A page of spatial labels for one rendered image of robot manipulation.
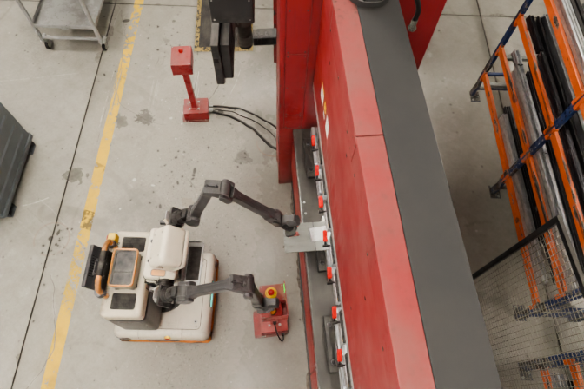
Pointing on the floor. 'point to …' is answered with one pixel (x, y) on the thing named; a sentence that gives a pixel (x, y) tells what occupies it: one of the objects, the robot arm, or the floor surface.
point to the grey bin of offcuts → (11, 158)
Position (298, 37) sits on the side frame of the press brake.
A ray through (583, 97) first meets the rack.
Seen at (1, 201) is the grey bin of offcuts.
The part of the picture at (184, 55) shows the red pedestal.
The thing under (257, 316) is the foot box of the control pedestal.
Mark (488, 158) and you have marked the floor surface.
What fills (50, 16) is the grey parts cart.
